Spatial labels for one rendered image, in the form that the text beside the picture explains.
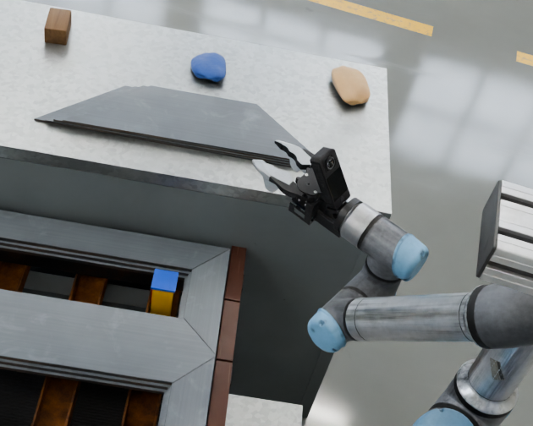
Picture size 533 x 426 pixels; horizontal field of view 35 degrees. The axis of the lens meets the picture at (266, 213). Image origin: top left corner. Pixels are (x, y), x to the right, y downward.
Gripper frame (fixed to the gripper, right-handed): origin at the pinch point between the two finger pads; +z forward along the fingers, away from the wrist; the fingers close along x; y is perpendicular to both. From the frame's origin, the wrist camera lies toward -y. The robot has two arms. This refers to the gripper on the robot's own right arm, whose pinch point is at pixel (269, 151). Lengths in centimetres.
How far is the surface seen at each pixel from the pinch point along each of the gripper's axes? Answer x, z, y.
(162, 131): 15, 44, 41
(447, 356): 83, -34, 159
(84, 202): -8, 51, 56
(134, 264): -10, 31, 61
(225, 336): -8, 0, 63
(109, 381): -37, 10, 59
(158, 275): -10, 21, 56
